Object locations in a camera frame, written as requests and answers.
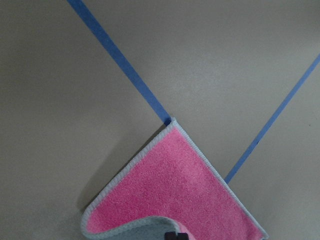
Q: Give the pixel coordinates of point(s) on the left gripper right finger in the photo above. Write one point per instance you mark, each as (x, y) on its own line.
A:
(182, 236)

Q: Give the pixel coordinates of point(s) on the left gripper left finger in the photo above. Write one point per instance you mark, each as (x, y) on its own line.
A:
(170, 236)

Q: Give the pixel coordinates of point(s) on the pink and grey towel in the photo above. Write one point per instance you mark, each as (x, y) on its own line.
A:
(169, 186)

